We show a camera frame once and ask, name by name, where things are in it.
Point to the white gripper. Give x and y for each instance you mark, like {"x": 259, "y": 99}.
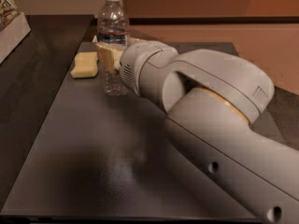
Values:
{"x": 135, "y": 60}

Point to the yellow sponge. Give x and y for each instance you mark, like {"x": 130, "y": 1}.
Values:
{"x": 85, "y": 65}

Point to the dark side table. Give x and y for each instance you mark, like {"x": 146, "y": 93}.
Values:
{"x": 30, "y": 78}

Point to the clear plastic water bottle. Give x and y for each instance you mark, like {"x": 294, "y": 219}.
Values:
{"x": 112, "y": 28}

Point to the white box with items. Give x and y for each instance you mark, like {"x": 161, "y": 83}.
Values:
{"x": 14, "y": 27}

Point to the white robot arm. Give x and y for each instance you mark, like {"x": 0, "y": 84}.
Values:
{"x": 210, "y": 99}

